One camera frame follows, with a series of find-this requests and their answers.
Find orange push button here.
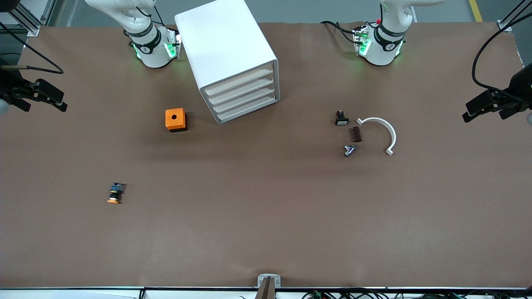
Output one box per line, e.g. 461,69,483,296
107,182,126,204

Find orange box with hole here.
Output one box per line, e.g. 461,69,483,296
165,108,188,132

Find brown table cover sheet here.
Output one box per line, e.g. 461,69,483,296
0,21,532,289

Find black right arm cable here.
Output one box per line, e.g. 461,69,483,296
0,23,64,74

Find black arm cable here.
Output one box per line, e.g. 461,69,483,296
472,12,532,104
0,23,64,74

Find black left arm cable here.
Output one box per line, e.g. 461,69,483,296
472,12,532,104

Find aluminium frame post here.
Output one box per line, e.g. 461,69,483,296
0,0,57,37
497,0,528,33

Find white curved bracket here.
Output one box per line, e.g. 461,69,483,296
356,117,397,157

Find black base cable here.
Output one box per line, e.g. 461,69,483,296
320,20,359,44

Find black cable bundle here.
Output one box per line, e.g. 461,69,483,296
301,289,532,299

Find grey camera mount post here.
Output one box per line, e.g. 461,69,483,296
257,274,281,299

